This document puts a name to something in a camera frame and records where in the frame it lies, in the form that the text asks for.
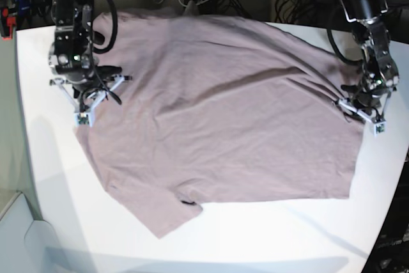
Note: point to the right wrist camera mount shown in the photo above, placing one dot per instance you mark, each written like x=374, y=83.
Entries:
x=85, y=104

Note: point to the red and black clamp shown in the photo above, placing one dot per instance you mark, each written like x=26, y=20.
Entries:
x=8, y=23

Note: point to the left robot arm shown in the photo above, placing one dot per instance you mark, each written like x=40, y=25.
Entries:
x=379, y=75

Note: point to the grey side table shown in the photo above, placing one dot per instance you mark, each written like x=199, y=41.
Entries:
x=26, y=244

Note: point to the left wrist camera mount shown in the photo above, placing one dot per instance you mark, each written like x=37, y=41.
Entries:
x=371, y=115

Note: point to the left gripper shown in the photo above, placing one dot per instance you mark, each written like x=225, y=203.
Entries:
x=368, y=96

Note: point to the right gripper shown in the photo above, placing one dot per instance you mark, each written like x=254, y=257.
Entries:
x=79, y=67

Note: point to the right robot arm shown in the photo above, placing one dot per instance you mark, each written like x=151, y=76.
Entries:
x=74, y=25

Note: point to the mauve t-shirt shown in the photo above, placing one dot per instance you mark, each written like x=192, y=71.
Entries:
x=219, y=110

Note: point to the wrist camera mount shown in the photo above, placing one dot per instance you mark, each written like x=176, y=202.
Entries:
x=85, y=104
x=371, y=115

